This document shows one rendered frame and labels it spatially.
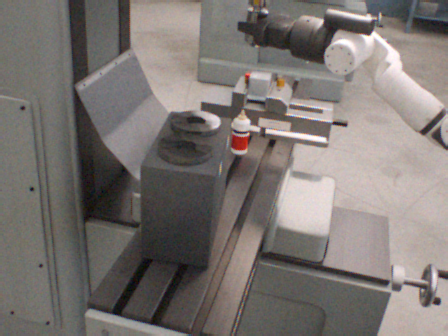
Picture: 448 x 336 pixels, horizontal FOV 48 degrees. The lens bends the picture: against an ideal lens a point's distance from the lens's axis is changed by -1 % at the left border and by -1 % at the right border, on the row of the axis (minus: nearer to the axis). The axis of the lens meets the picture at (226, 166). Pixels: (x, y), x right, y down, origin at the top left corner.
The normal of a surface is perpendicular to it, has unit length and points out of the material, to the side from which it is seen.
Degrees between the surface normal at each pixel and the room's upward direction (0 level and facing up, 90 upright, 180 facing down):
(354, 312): 90
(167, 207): 90
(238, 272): 0
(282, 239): 90
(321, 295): 90
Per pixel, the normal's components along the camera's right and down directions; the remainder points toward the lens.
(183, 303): 0.08, -0.86
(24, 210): -0.25, 0.44
